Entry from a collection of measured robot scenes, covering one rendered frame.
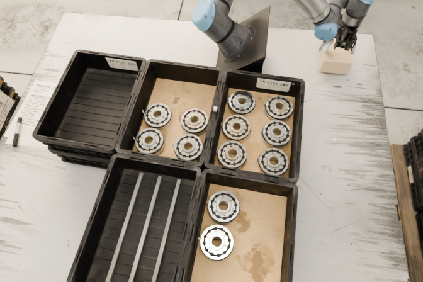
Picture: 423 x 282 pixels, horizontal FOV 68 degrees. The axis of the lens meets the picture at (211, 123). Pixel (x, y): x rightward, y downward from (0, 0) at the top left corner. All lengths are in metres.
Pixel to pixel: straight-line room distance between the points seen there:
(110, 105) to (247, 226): 0.69
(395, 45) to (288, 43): 1.36
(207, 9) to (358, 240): 1.00
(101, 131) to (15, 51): 1.84
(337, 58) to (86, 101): 1.06
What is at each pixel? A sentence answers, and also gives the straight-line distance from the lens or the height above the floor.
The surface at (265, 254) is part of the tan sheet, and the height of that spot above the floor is 0.83.
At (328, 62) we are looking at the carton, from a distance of 1.47.
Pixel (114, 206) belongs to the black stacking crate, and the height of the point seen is 0.83.
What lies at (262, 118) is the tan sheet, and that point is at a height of 0.83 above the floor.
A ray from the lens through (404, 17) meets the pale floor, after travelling 3.09.
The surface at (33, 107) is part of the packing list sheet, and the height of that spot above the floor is 0.70.
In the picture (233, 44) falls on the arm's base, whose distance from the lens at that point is 1.33.
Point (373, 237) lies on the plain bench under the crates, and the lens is 1.29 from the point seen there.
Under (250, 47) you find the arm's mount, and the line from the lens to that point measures 1.33.
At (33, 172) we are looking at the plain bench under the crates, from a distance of 1.45.
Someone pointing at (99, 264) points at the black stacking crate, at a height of 0.83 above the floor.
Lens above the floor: 1.87
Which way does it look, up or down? 61 degrees down
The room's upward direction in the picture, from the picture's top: 4 degrees counter-clockwise
